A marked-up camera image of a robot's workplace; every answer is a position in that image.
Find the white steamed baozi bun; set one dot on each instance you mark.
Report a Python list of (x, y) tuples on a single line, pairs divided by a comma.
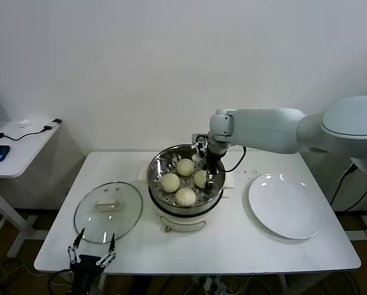
[(170, 182), (185, 167), (200, 179), (185, 197)]

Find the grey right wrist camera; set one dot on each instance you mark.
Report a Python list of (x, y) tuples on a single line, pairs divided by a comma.
[(200, 139)]

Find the white round plate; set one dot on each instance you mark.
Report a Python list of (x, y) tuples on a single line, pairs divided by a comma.
[(286, 206)]

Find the glass pot lid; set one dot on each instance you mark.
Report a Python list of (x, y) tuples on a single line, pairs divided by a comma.
[(121, 212)]

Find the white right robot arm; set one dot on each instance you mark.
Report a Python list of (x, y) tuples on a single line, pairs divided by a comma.
[(263, 132)]

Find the white table leg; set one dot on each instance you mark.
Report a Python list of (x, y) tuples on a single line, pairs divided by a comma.
[(102, 284), (283, 285)]

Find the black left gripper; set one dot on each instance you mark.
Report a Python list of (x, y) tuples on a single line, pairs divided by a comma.
[(86, 264)]

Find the white desk with frame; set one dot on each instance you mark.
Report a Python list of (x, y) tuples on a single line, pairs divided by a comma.
[(355, 214)]

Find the stainless steel steamer basket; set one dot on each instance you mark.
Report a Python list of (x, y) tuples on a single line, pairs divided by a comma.
[(158, 167)]

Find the small white desk object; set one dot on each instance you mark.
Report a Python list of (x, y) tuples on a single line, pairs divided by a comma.
[(24, 123)]

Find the white side desk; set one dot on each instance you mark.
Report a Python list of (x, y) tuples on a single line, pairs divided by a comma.
[(23, 153)]

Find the white power strip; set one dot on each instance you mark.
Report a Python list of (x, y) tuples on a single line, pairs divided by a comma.
[(212, 284)]

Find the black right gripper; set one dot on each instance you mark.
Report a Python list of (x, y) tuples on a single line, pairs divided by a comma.
[(213, 161)]

